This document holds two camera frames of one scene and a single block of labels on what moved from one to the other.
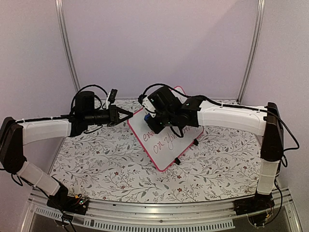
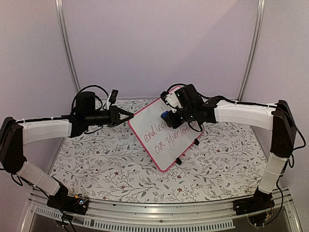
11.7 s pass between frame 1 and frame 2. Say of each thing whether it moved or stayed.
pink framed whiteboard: stayed
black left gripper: stayed
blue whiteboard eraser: moved
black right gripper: moved
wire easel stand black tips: stayed
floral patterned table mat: stayed
